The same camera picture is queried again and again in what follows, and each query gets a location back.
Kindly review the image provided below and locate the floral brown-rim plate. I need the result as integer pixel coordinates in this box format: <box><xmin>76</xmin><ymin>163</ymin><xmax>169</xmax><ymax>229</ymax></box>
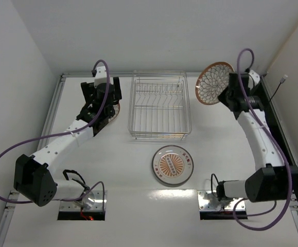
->
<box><xmin>195</xmin><ymin>62</ymin><xmax>234</xmax><ymax>105</ymax></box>
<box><xmin>109</xmin><ymin>103</ymin><xmax>120</xmax><ymax>122</ymax></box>

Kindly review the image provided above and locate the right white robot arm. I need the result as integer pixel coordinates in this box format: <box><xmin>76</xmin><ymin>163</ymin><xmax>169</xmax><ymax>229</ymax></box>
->
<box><xmin>216</xmin><ymin>72</ymin><xmax>298</xmax><ymax>202</ymax></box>

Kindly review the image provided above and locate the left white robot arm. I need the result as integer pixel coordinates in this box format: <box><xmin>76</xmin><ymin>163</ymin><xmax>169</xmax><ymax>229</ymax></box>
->
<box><xmin>14</xmin><ymin>77</ymin><xmax>122</xmax><ymax>207</ymax></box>

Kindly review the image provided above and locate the orange sunburst plate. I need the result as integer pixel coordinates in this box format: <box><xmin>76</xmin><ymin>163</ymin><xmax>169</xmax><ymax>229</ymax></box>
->
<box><xmin>151</xmin><ymin>145</ymin><xmax>194</xmax><ymax>187</ymax></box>

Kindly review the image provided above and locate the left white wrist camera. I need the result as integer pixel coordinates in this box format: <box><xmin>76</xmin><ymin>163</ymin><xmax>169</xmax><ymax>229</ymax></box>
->
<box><xmin>92</xmin><ymin>66</ymin><xmax>107</xmax><ymax>88</ymax></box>

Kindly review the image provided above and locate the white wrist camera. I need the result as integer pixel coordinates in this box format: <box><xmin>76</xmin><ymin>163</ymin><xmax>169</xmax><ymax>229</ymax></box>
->
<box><xmin>248</xmin><ymin>69</ymin><xmax>260</xmax><ymax>90</ymax></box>
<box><xmin>92</xmin><ymin>66</ymin><xmax>107</xmax><ymax>88</ymax></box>

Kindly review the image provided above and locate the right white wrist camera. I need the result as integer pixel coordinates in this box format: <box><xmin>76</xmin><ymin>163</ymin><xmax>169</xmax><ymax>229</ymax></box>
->
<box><xmin>248</xmin><ymin>69</ymin><xmax>260</xmax><ymax>90</ymax></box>

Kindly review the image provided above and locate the wire dish rack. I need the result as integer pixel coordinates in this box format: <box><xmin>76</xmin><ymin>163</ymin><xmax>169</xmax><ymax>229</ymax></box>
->
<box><xmin>128</xmin><ymin>70</ymin><xmax>192</xmax><ymax>141</ymax></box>

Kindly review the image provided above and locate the black wall cable with plug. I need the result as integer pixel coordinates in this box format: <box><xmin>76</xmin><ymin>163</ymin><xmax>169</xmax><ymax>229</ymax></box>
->
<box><xmin>267</xmin><ymin>74</ymin><xmax>288</xmax><ymax>103</ymax></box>

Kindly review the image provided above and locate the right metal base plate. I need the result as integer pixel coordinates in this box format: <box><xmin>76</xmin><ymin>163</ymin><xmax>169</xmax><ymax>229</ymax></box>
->
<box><xmin>197</xmin><ymin>190</ymin><xmax>242</xmax><ymax>213</ymax></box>

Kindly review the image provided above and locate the metal base plate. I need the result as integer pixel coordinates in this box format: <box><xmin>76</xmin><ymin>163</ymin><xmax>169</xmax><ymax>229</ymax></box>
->
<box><xmin>197</xmin><ymin>190</ymin><xmax>242</xmax><ymax>213</ymax></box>
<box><xmin>59</xmin><ymin>190</ymin><xmax>107</xmax><ymax>213</ymax></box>

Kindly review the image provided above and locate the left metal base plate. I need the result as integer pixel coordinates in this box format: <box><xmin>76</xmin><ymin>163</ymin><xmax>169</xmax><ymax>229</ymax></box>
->
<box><xmin>59</xmin><ymin>190</ymin><xmax>107</xmax><ymax>213</ymax></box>

